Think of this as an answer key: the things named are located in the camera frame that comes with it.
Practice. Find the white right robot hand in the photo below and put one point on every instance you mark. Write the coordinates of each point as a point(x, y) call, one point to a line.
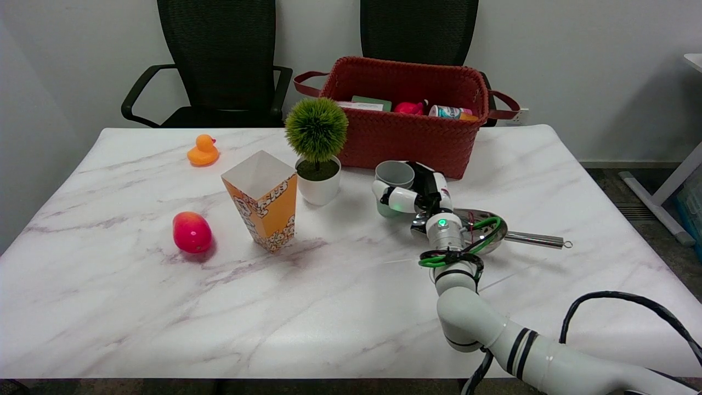
point(433, 189)

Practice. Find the green plastic cup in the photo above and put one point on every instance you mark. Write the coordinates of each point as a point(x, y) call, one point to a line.
point(394, 174)

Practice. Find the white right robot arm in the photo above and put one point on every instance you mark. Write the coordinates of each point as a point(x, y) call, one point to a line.
point(466, 318)

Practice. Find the red woven basket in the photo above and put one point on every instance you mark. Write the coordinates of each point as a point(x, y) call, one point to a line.
point(406, 137)

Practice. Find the printed can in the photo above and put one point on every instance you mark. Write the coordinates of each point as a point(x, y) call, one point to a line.
point(449, 112)

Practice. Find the pink toy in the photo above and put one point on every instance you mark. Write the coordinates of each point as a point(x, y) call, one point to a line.
point(408, 107)

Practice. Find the green box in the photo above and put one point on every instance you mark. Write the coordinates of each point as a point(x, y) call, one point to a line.
point(372, 102)

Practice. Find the shiny metal scoop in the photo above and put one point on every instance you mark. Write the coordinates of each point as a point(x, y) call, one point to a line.
point(540, 240)

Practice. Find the artificial plant in white pot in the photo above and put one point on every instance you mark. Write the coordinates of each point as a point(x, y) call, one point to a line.
point(317, 137)

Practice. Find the black mesh office chair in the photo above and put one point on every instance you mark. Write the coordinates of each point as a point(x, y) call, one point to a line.
point(219, 55)
point(417, 27)

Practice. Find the orange popcorn box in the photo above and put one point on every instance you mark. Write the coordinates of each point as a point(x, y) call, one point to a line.
point(266, 203)

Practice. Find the orange rubber duck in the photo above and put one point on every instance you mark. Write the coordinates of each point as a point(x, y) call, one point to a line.
point(203, 153)

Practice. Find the red toy mango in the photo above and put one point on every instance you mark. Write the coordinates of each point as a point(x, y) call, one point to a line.
point(192, 232)

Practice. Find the white side desk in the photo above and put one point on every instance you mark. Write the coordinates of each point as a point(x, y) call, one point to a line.
point(680, 173)

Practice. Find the blue bin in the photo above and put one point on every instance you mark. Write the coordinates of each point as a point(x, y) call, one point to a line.
point(692, 211)

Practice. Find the white wall outlet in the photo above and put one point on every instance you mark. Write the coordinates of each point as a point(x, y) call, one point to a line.
point(518, 116)

